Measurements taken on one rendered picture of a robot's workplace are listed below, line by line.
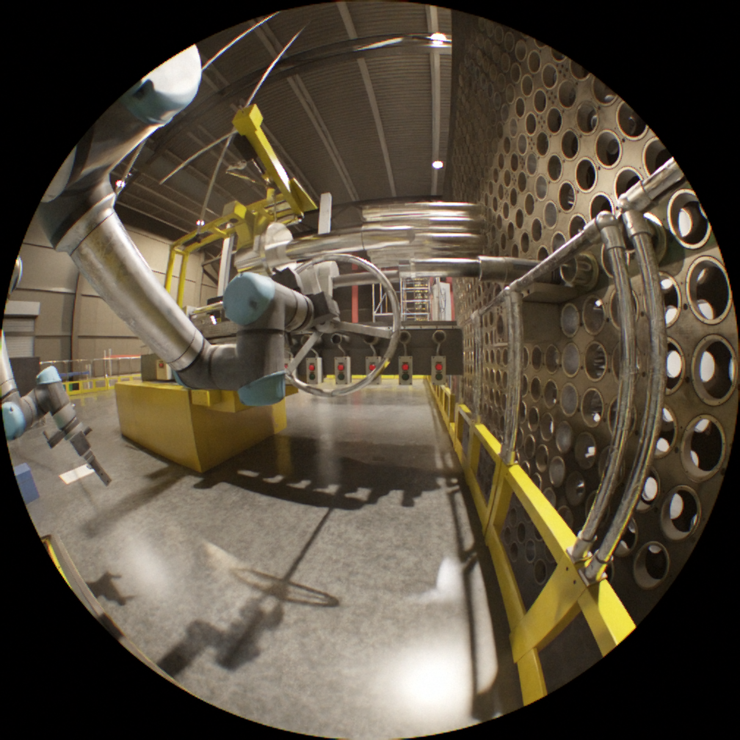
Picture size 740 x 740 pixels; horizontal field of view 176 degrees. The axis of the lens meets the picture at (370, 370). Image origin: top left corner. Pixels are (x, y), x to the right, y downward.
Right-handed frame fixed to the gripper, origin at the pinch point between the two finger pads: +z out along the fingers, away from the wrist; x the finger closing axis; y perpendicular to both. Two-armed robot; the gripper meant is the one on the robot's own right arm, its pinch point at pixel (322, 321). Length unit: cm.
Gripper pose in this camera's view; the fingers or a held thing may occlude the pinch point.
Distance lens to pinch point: 61.2
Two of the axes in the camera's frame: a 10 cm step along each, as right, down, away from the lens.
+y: 3.1, 9.5, 0.0
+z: 1.9, -0.6, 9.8
